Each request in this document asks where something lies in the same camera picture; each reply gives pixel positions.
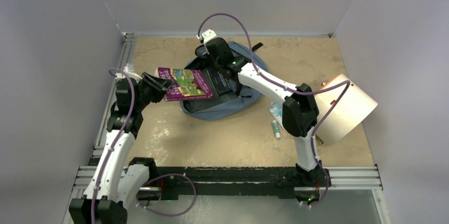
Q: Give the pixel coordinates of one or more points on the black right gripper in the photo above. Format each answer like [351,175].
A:
[207,56]

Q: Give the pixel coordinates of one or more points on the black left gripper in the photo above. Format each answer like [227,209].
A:
[159,86]

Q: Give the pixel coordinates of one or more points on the blue fabric backpack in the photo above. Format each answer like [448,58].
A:
[218,107]

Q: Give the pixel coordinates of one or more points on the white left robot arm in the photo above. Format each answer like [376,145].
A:
[112,188]

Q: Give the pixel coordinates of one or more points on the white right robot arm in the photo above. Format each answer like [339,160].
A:
[298,104]

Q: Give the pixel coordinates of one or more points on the light blue scissors blister pack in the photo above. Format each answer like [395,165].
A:
[276,111]

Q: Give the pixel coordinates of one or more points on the green white glue stick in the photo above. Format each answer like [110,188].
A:
[276,130]

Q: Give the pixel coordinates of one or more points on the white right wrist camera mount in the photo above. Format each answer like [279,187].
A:
[206,36]

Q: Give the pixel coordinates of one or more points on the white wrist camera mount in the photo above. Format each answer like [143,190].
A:
[206,36]
[129,71]

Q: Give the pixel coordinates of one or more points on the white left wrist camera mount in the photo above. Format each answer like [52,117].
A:
[129,71]

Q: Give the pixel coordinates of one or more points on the white orange-edged ring binder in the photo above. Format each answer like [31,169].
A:
[349,112]

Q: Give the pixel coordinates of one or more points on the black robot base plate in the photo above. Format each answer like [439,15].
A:
[281,182]

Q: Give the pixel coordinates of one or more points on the aluminium frame rails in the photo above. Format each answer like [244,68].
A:
[329,113]

